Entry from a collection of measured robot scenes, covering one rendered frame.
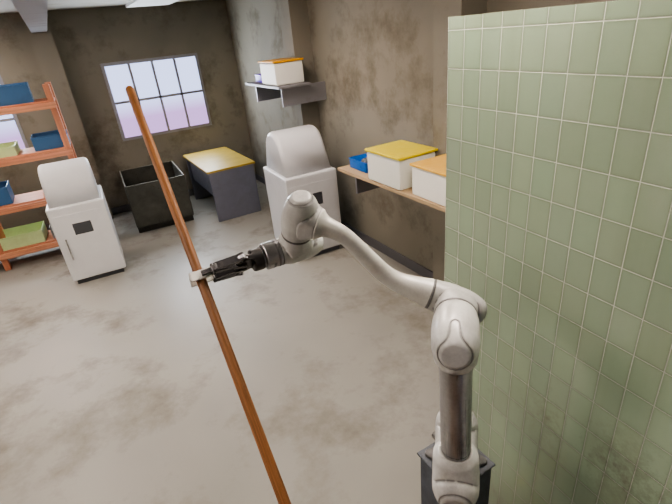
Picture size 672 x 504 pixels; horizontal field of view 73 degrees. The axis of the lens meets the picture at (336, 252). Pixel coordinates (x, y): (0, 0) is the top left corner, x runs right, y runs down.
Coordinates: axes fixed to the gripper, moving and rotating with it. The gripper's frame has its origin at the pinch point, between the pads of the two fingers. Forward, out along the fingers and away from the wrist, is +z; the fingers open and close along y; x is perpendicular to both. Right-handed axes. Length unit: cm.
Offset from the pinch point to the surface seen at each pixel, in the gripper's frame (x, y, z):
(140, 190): 364, 482, -18
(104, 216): 279, 395, 36
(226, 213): 302, 506, -129
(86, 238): 265, 411, 64
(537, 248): -31, 3, -126
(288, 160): 227, 289, -172
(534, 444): -105, 72, -125
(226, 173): 343, 459, -143
